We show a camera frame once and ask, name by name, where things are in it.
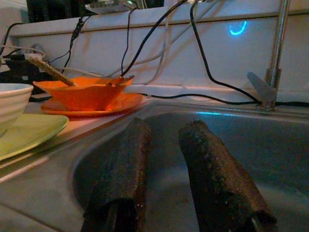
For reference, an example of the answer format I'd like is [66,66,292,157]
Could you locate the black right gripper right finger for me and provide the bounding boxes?
[178,120,278,232]

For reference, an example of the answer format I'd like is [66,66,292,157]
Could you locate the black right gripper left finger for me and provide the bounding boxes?
[81,117,153,232]

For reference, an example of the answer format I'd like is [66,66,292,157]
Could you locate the light green plate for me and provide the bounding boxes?
[0,113,70,161]

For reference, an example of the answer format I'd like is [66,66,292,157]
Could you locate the white ribbed ceramic bowl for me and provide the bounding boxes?
[0,83,34,137]

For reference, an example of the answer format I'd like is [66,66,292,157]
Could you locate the stainless steel sink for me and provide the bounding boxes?
[0,99,309,232]

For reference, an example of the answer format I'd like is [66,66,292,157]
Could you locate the orange plate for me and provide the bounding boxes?
[40,93,144,118]

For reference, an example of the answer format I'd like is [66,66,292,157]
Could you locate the orange bowl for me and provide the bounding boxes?
[33,76,134,112]

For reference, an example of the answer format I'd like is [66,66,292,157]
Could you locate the metal spoon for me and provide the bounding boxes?
[108,74,135,87]

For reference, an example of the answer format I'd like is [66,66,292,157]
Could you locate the brown woven stick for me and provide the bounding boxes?
[26,57,76,87]

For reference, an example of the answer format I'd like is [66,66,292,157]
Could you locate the steel faucet pipe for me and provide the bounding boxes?
[255,0,290,113]

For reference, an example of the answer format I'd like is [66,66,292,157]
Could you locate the black box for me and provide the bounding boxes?
[26,0,85,24]

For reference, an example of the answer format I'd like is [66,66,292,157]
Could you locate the long black cable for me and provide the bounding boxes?
[139,93,309,108]

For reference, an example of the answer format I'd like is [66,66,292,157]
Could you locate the thick black cable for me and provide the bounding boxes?
[190,2,261,104]

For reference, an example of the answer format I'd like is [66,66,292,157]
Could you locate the white cable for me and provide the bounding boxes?
[144,14,172,85]
[106,0,219,77]

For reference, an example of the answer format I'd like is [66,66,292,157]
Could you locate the thin black cable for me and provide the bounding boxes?
[120,8,140,73]

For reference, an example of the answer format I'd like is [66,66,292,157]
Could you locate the knotted black cable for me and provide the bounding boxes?
[48,15,91,73]

